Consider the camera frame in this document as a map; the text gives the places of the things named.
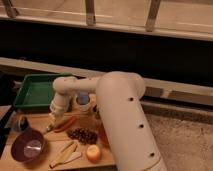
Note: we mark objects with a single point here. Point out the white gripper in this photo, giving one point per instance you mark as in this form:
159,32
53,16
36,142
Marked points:
59,105

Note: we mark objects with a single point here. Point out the silver fork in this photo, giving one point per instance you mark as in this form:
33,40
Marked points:
51,127

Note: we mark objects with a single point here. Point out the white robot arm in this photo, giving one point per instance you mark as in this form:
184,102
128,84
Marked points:
118,97

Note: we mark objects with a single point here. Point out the green plastic tray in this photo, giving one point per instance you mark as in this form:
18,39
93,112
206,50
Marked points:
36,91

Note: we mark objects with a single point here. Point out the red chili pepper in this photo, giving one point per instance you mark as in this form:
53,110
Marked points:
66,125

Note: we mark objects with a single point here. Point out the dark small cup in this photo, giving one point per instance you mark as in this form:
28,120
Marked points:
21,124

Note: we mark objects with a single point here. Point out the wooden board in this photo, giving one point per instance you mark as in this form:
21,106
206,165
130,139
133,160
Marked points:
51,144

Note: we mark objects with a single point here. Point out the purple bowl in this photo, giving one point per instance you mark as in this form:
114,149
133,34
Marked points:
27,146

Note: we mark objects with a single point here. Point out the bunch of dark grapes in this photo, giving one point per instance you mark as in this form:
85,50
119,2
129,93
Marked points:
83,135

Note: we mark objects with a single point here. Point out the small glass jar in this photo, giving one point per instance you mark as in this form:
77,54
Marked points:
96,112

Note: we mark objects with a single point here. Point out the yellow apple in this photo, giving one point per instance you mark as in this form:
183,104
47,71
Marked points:
93,153

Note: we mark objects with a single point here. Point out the orange bowl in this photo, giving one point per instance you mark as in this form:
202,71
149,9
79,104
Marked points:
102,135

